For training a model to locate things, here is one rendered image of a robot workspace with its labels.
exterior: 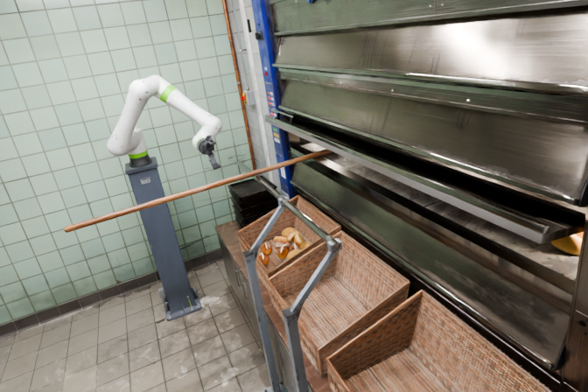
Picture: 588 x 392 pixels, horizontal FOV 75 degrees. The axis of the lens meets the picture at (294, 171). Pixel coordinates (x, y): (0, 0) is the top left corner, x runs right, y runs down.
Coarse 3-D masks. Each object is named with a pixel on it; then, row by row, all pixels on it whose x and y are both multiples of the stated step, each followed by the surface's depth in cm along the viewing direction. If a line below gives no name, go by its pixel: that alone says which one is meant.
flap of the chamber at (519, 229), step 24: (288, 120) 234; (360, 144) 172; (384, 168) 137; (408, 168) 137; (432, 168) 138; (432, 192) 117; (480, 192) 114; (504, 192) 114; (480, 216) 102; (528, 216) 97; (552, 216) 97; (576, 216) 98; (552, 240) 89
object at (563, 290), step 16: (320, 160) 223; (336, 176) 206; (352, 176) 195; (368, 192) 180; (384, 192) 172; (400, 208) 160; (416, 208) 154; (432, 224) 144; (448, 224) 140; (464, 240) 131; (480, 240) 128; (480, 256) 126; (496, 256) 120; (512, 256) 118; (512, 272) 116; (528, 272) 111; (544, 272) 110; (544, 288) 107; (560, 288) 103
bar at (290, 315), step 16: (256, 176) 214; (272, 192) 192; (288, 208) 175; (272, 224) 183; (256, 240) 184; (336, 240) 142; (256, 272) 186; (320, 272) 141; (256, 288) 188; (304, 288) 142; (256, 304) 191; (288, 320) 140; (288, 336) 144; (272, 352) 204; (272, 368) 207; (304, 368) 150; (272, 384) 210; (304, 384) 153
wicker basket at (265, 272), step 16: (304, 208) 253; (256, 224) 254; (288, 224) 264; (304, 224) 254; (320, 224) 234; (336, 224) 218; (240, 240) 249; (272, 240) 262; (304, 240) 254; (320, 240) 211; (256, 256) 219; (272, 256) 243; (320, 256) 215; (272, 272) 204; (288, 272) 225
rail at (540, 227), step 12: (276, 120) 224; (312, 132) 188; (336, 144) 166; (360, 156) 150; (372, 156) 145; (396, 168) 131; (420, 180) 121; (432, 180) 118; (444, 192) 113; (456, 192) 109; (480, 204) 102; (492, 204) 100; (504, 216) 96; (516, 216) 93; (540, 228) 88
